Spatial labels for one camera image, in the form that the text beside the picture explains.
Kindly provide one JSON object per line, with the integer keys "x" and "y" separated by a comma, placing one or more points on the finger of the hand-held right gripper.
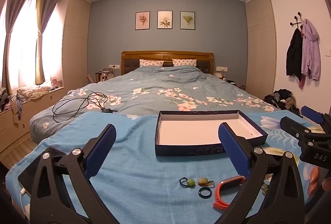
{"x": 293, "y": 124}
{"x": 311, "y": 113}

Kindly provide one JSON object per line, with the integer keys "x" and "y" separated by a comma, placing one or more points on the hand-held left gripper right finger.
{"x": 232, "y": 149}

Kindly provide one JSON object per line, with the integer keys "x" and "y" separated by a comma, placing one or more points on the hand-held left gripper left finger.
{"x": 102, "y": 146}

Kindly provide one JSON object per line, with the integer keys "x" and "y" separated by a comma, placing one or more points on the orange smartwatch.
{"x": 219, "y": 186}

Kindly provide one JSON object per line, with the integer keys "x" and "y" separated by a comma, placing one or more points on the navy blue tray box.
{"x": 196, "y": 131}

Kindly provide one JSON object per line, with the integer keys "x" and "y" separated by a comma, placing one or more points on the person's right hand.
{"x": 314, "y": 178}

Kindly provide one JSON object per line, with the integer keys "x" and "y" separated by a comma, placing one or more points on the dark clothes pile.
{"x": 283, "y": 101}

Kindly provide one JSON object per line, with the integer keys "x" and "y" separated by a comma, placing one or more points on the bright blue floral blanket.
{"x": 144, "y": 175}

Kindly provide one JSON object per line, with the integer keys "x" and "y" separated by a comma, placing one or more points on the black jacket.
{"x": 294, "y": 56}

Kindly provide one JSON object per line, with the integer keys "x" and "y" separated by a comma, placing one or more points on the purple jacket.
{"x": 310, "y": 53}

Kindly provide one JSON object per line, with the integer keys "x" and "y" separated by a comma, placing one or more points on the bedside table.
{"x": 228, "y": 81}

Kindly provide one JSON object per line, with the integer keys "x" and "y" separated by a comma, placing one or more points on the bedside clutter of bottles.
{"x": 106, "y": 75}

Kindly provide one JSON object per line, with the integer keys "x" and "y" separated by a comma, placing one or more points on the beige window seat cabinet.
{"x": 38, "y": 107}

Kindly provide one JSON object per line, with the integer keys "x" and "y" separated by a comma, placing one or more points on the pink desk fan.
{"x": 55, "y": 83}

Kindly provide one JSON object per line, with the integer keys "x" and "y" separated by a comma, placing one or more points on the beige wardrobe beside coat rack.
{"x": 260, "y": 45}

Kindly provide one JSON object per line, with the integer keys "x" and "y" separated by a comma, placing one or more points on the bed with floral duvet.
{"x": 155, "y": 79}

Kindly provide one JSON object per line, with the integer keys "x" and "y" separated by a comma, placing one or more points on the beige folded blanket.
{"x": 33, "y": 91}

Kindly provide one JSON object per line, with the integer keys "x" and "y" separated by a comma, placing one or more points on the white patterned pillow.
{"x": 184, "y": 62}
{"x": 152, "y": 63}

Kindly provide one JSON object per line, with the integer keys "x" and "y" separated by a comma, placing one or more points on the pile of mixed clothes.
{"x": 10, "y": 102}

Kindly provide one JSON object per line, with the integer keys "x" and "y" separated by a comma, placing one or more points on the beige wardrobe beside window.
{"x": 76, "y": 45}

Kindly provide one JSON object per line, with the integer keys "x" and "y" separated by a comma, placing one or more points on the grey and olive curtain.
{"x": 40, "y": 58}

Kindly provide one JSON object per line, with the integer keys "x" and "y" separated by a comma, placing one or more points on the wooden bed headboard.
{"x": 168, "y": 54}

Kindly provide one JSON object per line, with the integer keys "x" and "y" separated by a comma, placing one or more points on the sheer white curtain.
{"x": 23, "y": 53}

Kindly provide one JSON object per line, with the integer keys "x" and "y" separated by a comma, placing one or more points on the green leaf framed picture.
{"x": 187, "y": 20}

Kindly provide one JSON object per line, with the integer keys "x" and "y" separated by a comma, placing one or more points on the white flower framed picture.
{"x": 164, "y": 19}

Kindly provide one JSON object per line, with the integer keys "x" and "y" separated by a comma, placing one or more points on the wall socket near window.
{"x": 114, "y": 66}

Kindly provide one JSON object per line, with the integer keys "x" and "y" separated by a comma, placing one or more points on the wall socket near wardrobe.
{"x": 221, "y": 68}

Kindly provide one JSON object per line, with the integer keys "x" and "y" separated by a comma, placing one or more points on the black wall coat rack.
{"x": 298, "y": 22}

